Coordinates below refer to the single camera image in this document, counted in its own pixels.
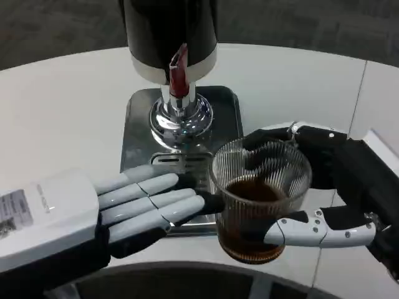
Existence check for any steel drip tray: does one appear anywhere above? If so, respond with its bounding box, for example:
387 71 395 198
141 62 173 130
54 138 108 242
119 85 245 238

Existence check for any clear ribbed glass cup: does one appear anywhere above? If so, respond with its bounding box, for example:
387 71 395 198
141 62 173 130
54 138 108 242
208 138 313 265

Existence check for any black drink dispenser steel stand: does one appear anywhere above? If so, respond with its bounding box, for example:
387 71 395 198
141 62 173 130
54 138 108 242
118 0 218 148

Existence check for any red tap lever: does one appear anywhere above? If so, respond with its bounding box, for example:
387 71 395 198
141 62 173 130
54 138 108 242
168 43 189 98

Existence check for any slotted steel grid plate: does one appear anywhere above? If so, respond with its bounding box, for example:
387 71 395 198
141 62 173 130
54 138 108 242
150 152 213 196

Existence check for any dark robot torso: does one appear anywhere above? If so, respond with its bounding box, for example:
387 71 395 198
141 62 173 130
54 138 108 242
43 260 333 299

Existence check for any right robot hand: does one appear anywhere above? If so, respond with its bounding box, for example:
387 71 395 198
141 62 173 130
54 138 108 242
243 121 399 266

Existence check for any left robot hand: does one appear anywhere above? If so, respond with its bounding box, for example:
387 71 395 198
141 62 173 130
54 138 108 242
0 164 226 283

